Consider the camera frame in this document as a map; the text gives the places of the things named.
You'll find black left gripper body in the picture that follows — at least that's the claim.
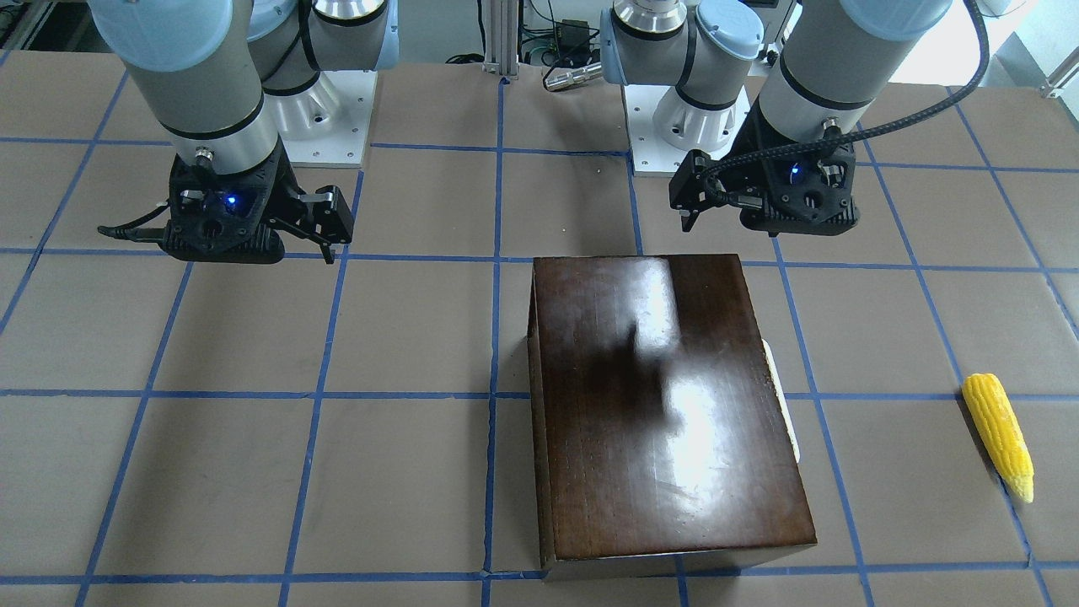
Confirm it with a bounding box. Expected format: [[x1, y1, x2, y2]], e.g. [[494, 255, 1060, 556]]
[[738, 143, 860, 237]]

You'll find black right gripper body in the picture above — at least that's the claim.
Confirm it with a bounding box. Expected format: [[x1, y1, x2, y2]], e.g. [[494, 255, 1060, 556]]
[[159, 143, 296, 265]]

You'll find black braided cable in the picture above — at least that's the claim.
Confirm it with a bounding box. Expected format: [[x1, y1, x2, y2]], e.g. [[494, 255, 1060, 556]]
[[704, 0, 991, 178]]

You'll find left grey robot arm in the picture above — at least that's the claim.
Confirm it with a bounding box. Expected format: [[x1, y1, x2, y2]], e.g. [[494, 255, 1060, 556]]
[[599, 1, 950, 237]]

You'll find yellow corn cob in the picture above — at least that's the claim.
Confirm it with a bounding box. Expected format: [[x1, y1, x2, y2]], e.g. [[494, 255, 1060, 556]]
[[961, 373, 1035, 503]]

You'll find dark brown wooden drawer cabinet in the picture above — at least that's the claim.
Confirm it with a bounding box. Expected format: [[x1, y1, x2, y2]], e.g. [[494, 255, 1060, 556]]
[[527, 254, 818, 583]]

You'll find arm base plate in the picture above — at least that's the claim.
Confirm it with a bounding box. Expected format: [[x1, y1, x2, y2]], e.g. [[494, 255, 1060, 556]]
[[623, 85, 750, 177], [267, 72, 380, 169]]

